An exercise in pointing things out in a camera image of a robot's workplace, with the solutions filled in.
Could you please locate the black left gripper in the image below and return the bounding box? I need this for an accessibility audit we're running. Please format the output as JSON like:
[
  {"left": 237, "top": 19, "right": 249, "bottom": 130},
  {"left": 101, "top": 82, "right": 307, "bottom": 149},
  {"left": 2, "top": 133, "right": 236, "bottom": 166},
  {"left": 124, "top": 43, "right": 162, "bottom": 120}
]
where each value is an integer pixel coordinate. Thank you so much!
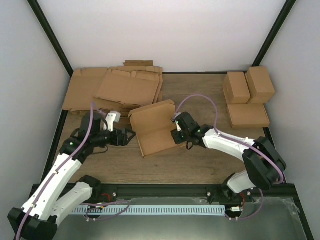
[{"left": 92, "top": 127, "right": 137, "bottom": 148}]

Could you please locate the brown cardboard box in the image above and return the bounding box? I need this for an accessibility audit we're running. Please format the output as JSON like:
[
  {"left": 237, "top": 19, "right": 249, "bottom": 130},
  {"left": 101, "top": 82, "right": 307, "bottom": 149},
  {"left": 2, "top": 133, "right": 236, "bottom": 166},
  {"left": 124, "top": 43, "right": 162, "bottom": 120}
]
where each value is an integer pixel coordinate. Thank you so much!
[{"left": 128, "top": 99, "right": 186, "bottom": 158}]

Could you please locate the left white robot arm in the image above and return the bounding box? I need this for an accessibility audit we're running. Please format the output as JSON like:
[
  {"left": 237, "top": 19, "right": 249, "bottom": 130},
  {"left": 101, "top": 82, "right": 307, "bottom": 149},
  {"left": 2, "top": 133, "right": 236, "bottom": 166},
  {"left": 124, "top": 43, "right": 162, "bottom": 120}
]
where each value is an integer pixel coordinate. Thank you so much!
[{"left": 7, "top": 111, "right": 136, "bottom": 240}]

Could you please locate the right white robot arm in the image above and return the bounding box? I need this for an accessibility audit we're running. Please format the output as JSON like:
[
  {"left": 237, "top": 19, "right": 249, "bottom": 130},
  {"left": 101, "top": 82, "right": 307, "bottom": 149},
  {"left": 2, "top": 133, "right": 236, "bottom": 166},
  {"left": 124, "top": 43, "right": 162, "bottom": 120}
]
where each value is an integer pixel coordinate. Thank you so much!
[{"left": 171, "top": 112, "right": 287, "bottom": 202}]

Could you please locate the folded cardboard box front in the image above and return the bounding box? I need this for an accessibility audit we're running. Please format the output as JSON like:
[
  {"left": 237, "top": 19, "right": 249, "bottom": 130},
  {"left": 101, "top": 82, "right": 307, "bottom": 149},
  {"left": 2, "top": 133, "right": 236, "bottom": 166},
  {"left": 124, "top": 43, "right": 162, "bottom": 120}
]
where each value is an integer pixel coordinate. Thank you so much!
[{"left": 226, "top": 104, "right": 270, "bottom": 129}]

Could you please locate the folded cardboard box back left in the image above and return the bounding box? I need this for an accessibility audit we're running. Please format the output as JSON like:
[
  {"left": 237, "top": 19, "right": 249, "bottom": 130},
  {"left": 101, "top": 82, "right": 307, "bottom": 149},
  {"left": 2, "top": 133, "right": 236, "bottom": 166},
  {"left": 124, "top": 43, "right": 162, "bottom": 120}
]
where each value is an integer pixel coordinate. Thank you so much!
[{"left": 222, "top": 72, "right": 251, "bottom": 105}]

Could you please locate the folded cardboard box back right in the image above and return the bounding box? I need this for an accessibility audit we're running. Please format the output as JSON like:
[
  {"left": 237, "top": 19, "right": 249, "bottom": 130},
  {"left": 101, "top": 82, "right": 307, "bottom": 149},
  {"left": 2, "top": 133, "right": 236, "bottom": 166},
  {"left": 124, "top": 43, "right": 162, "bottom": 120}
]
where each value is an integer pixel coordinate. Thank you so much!
[{"left": 245, "top": 66, "right": 276, "bottom": 104}]

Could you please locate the stack of flat cardboard sheets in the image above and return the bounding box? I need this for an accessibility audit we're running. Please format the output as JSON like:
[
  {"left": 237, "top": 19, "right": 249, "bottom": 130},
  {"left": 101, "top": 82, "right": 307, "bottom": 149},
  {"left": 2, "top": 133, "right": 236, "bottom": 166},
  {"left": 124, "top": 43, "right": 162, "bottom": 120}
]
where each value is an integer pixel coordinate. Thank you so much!
[{"left": 62, "top": 60, "right": 163, "bottom": 114}]

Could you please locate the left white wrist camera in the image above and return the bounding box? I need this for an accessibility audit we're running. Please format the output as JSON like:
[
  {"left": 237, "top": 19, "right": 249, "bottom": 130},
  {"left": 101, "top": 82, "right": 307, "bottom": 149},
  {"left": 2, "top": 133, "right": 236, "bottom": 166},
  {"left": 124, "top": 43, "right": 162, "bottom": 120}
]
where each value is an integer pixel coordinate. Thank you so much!
[{"left": 103, "top": 111, "right": 121, "bottom": 132}]

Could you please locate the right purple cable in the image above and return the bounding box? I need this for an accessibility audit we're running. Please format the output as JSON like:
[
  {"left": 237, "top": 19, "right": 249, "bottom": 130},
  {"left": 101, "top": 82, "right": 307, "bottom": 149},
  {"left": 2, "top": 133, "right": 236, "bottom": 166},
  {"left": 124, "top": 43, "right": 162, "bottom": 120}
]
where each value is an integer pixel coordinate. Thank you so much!
[{"left": 174, "top": 94, "right": 286, "bottom": 185}]

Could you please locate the purple cable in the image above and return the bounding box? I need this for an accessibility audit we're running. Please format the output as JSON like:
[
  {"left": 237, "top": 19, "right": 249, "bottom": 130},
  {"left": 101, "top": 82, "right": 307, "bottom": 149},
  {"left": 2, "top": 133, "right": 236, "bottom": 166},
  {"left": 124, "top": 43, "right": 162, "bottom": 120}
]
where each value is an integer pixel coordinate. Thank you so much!
[
  {"left": 13, "top": 101, "right": 106, "bottom": 240},
  {"left": 174, "top": 94, "right": 286, "bottom": 185}
]

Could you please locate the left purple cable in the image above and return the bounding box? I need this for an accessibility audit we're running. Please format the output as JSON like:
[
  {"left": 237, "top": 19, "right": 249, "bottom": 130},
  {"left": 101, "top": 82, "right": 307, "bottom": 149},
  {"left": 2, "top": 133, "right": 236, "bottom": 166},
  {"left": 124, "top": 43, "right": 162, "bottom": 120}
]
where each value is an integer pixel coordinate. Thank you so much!
[{"left": 13, "top": 101, "right": 106, "bottom": 240}]

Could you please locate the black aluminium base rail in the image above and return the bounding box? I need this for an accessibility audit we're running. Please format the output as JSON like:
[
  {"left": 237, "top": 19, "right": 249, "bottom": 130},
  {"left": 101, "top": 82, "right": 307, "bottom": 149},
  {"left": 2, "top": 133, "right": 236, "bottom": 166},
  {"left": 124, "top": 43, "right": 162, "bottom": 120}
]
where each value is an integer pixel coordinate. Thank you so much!
[{"left": 101, "top": 183, "right": 298, "bottom": 202}]

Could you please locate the light blue slotted cable duct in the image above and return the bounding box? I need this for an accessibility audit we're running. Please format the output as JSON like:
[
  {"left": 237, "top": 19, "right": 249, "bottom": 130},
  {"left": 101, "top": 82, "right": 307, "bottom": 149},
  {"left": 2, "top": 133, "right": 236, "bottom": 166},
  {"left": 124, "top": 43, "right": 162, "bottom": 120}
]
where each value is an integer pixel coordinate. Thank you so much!
[{"left": 88, "top": 205, "right": 226, "bottom": 217}]

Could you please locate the left black frame post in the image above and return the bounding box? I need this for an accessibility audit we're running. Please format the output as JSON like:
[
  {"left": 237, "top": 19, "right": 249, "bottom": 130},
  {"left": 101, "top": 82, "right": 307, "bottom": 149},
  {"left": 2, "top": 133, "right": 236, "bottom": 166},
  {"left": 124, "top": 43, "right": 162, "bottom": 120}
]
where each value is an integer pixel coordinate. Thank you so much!
[{"left": 27, "top": 0, "right": 74, "bottom": 77}]

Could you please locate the black frame post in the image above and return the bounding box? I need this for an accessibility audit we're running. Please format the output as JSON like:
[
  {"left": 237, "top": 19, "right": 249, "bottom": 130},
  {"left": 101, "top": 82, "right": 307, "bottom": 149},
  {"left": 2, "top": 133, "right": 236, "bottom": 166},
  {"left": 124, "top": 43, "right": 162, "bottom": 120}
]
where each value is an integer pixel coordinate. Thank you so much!
[
  {"left": 251, "top": 0, "right": 296, "bottom": 67},
  {"left": 27, "top": 0, "right": 74, "bottom": 77}
]

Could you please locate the right black frame post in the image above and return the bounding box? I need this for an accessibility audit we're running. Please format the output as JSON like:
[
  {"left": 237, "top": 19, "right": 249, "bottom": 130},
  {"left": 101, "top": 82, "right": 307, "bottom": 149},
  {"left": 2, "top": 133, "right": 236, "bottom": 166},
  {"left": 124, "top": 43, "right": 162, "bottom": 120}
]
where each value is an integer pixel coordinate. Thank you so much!
[{"left": 251, "top": 0, "right": 296, "bottom": 67}]

